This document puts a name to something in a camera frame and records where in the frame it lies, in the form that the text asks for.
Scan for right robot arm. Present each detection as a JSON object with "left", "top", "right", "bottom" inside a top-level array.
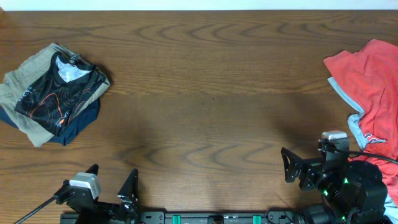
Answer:
[{"left": 118, "top": 138, "right": 391, "bottom": 224}]

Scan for light grey garment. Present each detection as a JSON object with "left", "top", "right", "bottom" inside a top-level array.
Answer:
[{"left": 328, "top": 77, "right": 397, "bottom": 222}]

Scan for black cycling jersey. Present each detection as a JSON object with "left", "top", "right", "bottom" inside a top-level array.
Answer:
[{"left": 14, "top": 52, "right": 106, "bottom": 136}]

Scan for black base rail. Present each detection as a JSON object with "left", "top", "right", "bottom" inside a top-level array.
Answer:
[{"left": 60, "top": 208, "right": 312, "bottom": 224}]

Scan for red shirt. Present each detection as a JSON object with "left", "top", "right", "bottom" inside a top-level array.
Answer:
[{"left": 323, "top": 39, "right": 397, "bottom": 205}]

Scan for folded khaki trousers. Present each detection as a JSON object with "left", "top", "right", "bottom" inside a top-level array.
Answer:
[{"left": 1, "top": 43, "right": 110, "bottom": 147}]

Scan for folded navy garment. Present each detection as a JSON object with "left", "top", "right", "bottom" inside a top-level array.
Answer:
[{"left": 1, "top": 99, "right": 100, "bottom": 147}]

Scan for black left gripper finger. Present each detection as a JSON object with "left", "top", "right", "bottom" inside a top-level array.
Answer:
[
  {"left": 85, "top": 164, "right": 99, "bottom": 175},
  {"left": 118, "top": 168, "right": 139, "bottom": 207}
]

